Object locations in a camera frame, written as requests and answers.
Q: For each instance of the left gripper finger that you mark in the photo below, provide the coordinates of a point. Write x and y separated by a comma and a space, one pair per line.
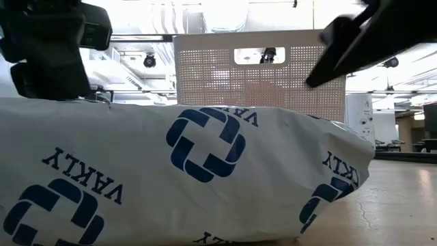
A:
51, 80

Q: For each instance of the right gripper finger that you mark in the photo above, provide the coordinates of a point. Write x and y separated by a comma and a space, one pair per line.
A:
341, 32
358, 54

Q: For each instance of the white blue-print wipes pack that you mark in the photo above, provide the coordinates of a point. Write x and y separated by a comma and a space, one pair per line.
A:
136, 171

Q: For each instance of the white perforated plastic basket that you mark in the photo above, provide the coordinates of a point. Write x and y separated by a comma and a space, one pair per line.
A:
211, 78

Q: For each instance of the black round ceiling lamp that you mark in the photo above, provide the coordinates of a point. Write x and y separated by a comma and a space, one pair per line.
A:
149, 61
391, 62

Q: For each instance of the white cylindrical machine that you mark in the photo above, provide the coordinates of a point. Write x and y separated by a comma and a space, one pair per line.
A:
360, 116

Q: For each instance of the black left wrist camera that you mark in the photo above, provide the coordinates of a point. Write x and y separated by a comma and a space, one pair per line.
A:
97, 27

